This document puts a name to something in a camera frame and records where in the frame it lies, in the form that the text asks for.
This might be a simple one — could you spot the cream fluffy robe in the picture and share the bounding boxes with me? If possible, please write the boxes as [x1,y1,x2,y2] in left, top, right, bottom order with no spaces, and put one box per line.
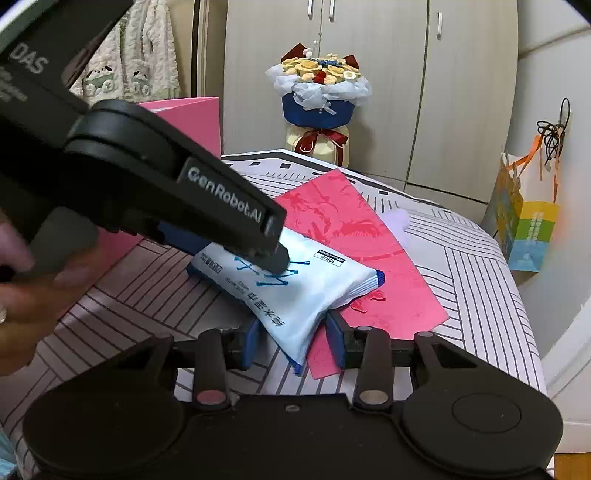
[69,0,182,104]

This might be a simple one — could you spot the red paper envelope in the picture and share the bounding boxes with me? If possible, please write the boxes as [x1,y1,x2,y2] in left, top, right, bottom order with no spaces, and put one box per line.
[272,168,451,380]

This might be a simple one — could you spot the flower bouquet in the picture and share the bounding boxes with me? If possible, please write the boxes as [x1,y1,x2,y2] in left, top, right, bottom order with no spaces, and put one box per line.
[265,41,374,168]

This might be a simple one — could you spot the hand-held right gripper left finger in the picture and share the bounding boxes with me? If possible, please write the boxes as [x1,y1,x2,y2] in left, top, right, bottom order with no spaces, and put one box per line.
[122,318,264,412]

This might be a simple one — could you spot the black hanging cables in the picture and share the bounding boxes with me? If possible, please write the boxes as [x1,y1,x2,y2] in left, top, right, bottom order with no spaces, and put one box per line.
[536,98,572,169]

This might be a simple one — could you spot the colourful paper bag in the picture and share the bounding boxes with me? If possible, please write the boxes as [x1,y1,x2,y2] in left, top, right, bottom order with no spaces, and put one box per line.
[496,134,561,274]

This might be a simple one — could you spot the white blue tissue pack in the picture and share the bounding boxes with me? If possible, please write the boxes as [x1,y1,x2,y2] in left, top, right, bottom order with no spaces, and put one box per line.
[187,226,386,374]

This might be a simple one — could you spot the beige wardrobe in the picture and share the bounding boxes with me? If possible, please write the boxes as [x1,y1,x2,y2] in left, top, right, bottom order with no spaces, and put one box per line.
[222,0,522,204]

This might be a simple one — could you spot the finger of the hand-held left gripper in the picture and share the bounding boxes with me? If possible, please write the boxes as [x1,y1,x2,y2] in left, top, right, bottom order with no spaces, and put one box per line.
[159,156,291,276]
[154,220,222,259]

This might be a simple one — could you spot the pink cardboard box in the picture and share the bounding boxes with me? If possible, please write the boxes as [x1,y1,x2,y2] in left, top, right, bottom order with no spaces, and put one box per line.
[95,97,222,266]

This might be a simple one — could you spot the light wooden cupboard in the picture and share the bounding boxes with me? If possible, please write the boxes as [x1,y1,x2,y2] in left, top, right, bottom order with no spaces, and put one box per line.
[168,0,199,100]

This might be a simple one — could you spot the person's left hand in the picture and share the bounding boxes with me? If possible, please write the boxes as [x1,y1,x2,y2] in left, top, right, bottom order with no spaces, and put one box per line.
[0,210,109,377]

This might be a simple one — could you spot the striped cloth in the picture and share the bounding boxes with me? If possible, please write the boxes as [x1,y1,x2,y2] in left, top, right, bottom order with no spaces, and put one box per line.
[0,148,548,444]

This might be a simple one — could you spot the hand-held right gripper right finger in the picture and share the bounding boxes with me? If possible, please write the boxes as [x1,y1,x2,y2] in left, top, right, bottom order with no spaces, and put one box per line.
[325,308,469,411]

